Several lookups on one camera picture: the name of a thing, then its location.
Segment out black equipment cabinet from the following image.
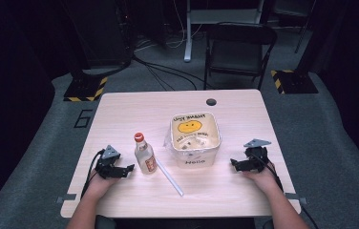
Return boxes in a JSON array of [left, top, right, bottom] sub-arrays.
[[61, 0, 136, 70]]

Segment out black folding chair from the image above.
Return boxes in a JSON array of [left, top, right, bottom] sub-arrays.
[[203, 21, 279, 92]]

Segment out black floor cables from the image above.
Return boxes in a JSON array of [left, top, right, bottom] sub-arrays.
[[132, 54, 215, 92]]

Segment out person's right hand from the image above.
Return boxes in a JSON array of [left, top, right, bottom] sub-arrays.
[[243, 161, 281, 194]]

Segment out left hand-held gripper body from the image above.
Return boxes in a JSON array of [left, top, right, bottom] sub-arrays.
[[95, 145, 123, 179]]

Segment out white bin with yellow face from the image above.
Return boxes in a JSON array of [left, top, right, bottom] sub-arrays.
[[170, 111, 222, 169]]

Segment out white desk frame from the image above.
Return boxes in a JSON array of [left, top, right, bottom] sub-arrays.
[[183, 0, 266, 63]]

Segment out left hand-held gripper cable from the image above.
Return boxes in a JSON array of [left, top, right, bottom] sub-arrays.
[[80, 148, 106, 198]]

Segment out white straw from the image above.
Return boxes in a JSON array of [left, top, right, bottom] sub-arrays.
[[156, 158, 185, 198]]

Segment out grey table bracket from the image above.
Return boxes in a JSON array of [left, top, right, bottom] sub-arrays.
[[55, 193, 77, 204], [285, 192, 309, 206]]

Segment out person's left hand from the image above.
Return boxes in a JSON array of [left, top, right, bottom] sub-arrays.
[[86, 168, 121, 197]]

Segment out clear bottle with red cap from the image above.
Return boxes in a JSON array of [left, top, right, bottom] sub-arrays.
[[133, 132, 158, 175]]

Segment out black stand base striped tape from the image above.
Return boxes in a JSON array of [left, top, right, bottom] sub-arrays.
[[63, 75, 109, 103], [269, 69, 320, 95]]

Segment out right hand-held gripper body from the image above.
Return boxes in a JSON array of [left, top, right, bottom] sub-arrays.
[[243, 138, 272, 175]]

